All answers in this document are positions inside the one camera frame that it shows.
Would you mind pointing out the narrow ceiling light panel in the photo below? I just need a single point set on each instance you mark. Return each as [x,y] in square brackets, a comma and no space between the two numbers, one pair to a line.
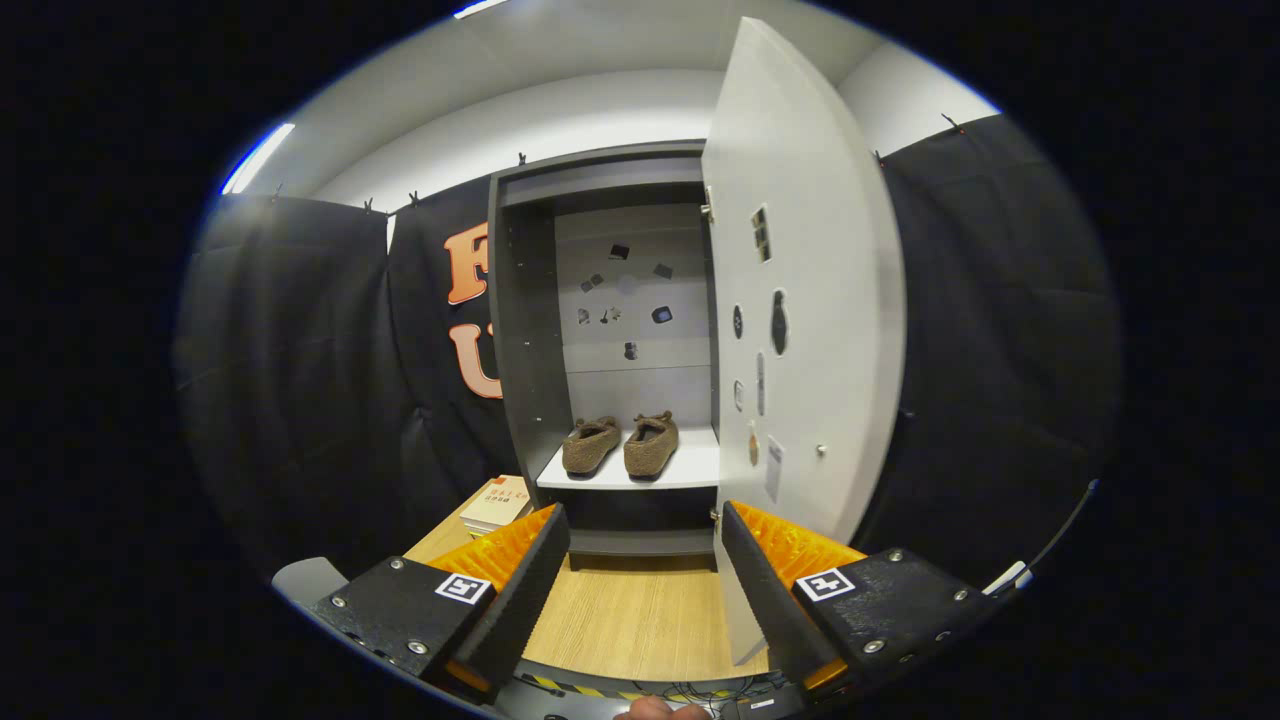
[258,158]

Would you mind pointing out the beige shoe cabinet door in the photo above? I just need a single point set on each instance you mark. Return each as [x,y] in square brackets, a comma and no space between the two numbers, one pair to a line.
[830,250]

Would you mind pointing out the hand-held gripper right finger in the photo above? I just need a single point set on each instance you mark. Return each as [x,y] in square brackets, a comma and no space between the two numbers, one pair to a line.
[765,600]

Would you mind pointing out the yellow black striped tape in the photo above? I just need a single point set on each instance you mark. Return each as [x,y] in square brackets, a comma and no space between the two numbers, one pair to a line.
[600,690]

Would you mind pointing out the brown fuzzy shoe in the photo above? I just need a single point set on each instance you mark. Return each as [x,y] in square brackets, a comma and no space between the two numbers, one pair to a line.
[652,448]
[590,445]

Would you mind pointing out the wide ceiling light panel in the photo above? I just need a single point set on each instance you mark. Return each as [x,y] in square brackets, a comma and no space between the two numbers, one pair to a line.
[480,8]

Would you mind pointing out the white plug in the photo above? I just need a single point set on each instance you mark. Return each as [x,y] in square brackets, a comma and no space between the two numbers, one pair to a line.
[1007,578]

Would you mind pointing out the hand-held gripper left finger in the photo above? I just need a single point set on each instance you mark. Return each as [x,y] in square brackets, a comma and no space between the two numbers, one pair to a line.
[530,590]

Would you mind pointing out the stack of books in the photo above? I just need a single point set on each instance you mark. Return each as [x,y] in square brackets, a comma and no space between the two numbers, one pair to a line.
[497,503]

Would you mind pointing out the dark grey shoe cabinet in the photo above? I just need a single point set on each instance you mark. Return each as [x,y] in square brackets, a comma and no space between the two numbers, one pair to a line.
[525,350]

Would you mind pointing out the light grey cabinet shelf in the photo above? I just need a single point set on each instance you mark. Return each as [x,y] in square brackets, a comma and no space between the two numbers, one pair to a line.
[690,465]

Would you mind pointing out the black backdrop cloth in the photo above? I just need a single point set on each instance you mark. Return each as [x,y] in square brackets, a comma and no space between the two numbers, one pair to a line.
[300,380]

